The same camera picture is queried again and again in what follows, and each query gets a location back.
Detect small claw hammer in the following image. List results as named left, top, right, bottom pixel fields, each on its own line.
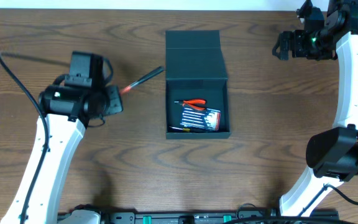
left=120, top=66, right=165, bottom=95

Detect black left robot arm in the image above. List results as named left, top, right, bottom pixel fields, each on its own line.
left=0, top=51, right=123, bottom=223

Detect blue precision screwdriver set case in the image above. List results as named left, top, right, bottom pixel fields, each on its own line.
left=180, top=107, right=221, bottom=131

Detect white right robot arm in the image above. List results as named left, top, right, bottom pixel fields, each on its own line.
left=272, top=0, right=358, bottom=217

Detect black gift box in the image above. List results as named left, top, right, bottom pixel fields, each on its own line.
left=165, top=30, right=231, bottom=139

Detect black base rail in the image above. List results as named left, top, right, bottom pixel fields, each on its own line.
left=57, top=208, right=340, bottom=224

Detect black yellow screwdriver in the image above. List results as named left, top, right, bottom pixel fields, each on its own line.
left=170, top=126, right=209, bottom=133

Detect red handled pliers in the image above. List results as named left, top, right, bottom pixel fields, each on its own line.
left=175, top=99, right=206, bottom=111

